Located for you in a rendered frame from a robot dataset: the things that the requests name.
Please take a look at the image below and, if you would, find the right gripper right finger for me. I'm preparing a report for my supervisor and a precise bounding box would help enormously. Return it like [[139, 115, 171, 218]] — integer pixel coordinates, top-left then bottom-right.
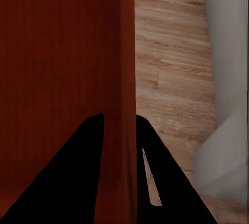
[[136, 115, 217, 224]]

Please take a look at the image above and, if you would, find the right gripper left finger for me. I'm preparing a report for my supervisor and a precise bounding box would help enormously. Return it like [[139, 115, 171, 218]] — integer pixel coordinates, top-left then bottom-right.
[[0, 113, 105, 224]]

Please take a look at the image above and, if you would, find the storage box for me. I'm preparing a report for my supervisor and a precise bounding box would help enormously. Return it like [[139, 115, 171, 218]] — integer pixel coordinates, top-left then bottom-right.
[[0, 0, 138, 224]]

